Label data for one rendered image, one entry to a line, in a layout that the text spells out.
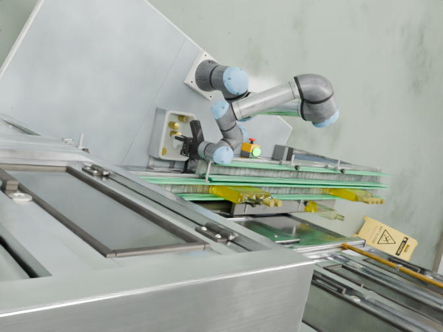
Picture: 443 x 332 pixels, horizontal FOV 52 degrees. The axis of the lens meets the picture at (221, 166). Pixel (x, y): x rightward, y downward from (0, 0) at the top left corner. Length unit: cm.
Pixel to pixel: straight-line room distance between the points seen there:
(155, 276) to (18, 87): 140
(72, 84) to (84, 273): 146
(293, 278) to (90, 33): 147
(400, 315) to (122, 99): 135
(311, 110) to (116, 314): 153
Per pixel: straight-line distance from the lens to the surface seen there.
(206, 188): 222
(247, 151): 247
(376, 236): 537
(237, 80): 205
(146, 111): 208
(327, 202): 308
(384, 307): 175
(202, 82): 216
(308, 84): 183
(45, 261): 52
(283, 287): 65
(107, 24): 196
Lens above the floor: 248
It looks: 45 degrees down
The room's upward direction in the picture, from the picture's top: 110 degrees clockwise
